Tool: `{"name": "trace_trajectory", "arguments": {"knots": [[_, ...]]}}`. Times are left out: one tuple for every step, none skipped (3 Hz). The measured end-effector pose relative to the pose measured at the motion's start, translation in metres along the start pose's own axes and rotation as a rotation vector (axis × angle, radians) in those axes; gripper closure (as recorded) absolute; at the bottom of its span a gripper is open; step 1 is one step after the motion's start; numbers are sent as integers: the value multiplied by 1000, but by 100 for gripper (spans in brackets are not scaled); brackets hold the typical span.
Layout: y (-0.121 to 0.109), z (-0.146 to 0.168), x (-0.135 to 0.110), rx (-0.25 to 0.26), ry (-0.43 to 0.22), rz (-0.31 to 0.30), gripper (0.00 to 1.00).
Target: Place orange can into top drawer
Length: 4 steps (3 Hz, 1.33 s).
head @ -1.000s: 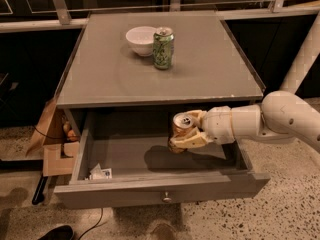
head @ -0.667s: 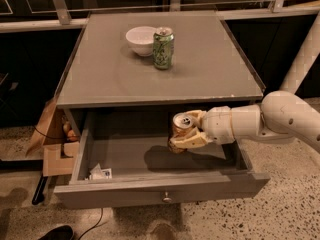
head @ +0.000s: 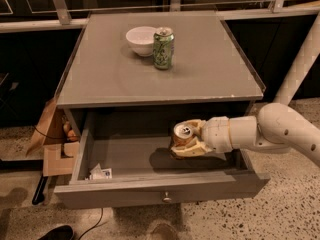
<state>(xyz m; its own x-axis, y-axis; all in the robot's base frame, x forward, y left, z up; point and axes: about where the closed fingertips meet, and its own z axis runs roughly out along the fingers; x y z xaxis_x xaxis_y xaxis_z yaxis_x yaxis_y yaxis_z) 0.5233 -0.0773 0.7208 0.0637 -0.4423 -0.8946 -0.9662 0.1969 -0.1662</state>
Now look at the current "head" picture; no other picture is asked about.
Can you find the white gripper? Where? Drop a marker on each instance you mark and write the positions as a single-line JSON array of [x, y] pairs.
[[216, 134]]

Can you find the orange soda can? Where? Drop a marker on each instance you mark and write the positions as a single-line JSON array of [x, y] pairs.
[[182, 135]]

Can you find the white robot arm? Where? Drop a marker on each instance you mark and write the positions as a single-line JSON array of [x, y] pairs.
[[275, 129]]

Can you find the round metal drawer knob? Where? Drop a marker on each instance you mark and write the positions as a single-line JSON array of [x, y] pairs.
[[166, 198]]

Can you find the grey open top drawer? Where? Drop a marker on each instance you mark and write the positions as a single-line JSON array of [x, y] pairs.
[[136, 148]]

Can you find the green soda can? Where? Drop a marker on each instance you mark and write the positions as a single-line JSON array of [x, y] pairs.
[[163, 48]]

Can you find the grey nightstand cabinet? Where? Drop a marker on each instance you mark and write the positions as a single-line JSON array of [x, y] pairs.
[[208, 66]]

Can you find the white paper packets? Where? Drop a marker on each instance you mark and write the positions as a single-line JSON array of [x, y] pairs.
[[98, 173]]

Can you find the white ceramic bowl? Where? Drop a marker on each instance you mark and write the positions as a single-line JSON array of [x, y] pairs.
[[141, 39]]

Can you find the brown cardboard box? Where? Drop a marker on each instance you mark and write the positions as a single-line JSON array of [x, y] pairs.
[[55, 137]]

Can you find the black shoe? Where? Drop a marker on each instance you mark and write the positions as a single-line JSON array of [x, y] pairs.
[[64, 232]]

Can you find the black bar on floor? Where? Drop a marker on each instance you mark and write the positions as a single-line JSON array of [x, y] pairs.
[[39, 196]]

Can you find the metal window railing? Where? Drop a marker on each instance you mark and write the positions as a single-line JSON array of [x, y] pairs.
[[40, 15]]

